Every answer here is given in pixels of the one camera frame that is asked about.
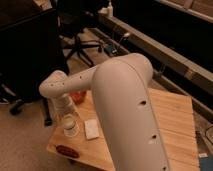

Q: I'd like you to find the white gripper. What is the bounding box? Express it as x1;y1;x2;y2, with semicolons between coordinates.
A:
52;94;77;122

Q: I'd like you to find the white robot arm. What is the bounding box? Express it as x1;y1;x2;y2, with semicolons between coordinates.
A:
39;53;172;171

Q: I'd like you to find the orange bowl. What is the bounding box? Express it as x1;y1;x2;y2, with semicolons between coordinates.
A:
70;91;87;104

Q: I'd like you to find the dark red oblong object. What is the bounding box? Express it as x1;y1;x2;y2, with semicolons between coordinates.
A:
56;145;80;158

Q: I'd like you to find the black swivel chair base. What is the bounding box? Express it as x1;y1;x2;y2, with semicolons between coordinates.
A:
61;35;103;67

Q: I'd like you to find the black office chair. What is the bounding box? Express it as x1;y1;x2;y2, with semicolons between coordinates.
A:
0;8;69;126

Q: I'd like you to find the wooden table board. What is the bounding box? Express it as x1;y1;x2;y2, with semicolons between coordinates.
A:
47;88;200;171

